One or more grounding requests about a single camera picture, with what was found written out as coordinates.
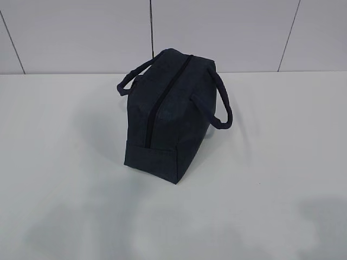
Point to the dark navy lunch bag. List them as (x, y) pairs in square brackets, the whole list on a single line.
[(172, 100)]

